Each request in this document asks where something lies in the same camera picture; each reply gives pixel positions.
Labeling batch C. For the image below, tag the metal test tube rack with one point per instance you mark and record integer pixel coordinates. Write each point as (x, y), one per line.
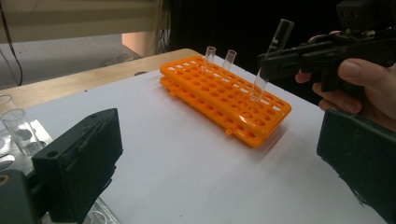
(40, 129)

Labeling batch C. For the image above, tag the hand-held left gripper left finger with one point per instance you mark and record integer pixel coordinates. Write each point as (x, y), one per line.
(77, 161)

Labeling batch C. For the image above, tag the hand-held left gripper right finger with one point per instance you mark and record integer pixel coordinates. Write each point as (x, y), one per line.
(361, 155)

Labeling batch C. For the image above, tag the orange test tube rack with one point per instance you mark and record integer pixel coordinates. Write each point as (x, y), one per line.
(218, 102)

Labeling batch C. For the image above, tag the white work board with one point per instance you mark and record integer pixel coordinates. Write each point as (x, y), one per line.
(171, 155)

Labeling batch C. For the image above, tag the clear glass test tube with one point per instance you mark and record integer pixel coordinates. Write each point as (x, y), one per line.
(18, 130)
(4, 104)
(229, 59)
(281, 34)
(210, 56)

